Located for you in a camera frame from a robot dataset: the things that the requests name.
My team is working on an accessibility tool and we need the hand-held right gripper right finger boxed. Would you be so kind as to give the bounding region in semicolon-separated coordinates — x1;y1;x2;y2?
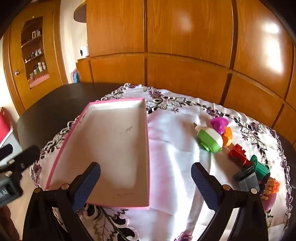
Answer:
191;162;270;241

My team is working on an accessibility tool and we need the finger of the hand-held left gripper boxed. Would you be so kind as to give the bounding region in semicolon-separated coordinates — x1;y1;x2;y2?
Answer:
0;145;41;175
0;143;14;161

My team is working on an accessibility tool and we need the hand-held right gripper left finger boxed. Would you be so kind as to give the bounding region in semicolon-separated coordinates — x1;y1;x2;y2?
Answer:
22;161;101;241

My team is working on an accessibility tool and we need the grey plastic toy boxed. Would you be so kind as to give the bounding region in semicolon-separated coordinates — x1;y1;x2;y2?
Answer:
232;165;260;192

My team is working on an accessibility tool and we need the red lipstick tube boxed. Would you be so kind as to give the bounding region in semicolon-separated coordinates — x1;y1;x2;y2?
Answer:
231;156;253;168

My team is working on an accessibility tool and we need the red puzzle piece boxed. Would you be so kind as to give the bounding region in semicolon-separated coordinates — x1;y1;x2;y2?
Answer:
228;144;247;161

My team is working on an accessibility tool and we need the green and white toy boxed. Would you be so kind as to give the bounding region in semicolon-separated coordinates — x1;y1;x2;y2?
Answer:
194;123;223;153

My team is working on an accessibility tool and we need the pink cardboard box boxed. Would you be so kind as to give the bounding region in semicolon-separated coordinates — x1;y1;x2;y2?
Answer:
45;98;150;210

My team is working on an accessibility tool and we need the small orange plastic toy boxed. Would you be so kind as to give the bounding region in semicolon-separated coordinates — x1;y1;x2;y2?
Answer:
222;127;233;147

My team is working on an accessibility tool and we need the green plastic toy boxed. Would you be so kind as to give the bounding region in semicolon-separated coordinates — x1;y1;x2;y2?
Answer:
250;155;270;180

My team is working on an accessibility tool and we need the magenta plastic toy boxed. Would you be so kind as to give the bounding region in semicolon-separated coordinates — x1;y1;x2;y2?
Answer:
210;117;229;135

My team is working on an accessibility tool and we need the purple patterned ball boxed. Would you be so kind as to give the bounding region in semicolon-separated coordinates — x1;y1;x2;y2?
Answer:
261;192;278;212

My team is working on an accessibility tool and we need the orange cube block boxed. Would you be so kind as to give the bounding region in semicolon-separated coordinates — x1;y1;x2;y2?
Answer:
261;177;280;200

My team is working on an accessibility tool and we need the red cushion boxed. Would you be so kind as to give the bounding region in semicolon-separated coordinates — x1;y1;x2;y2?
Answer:
0;107;14;149

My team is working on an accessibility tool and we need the white floral embroidered tablecloth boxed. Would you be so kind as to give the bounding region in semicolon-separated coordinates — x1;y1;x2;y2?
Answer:
29;83;292;241

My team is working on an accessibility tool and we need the pink shelf liner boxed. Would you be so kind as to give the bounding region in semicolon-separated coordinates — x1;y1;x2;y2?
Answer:
29;74;50;89

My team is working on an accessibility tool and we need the group of small bottles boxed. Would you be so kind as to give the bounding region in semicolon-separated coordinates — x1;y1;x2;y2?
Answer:
24;47;48;76

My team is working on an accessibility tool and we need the wooden display cabinet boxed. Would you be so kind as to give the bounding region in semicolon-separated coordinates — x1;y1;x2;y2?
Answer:
2;0;68;116

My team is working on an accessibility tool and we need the pink and blue item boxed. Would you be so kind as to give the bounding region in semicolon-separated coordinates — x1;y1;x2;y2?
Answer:
70;69;81;83

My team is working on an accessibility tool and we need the wooden wardrobe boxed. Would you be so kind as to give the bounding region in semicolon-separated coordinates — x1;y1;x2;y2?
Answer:
76;0;296;139

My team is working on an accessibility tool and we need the dark round corner shelf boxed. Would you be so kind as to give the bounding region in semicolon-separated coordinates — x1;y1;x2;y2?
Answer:
73;2;87;23

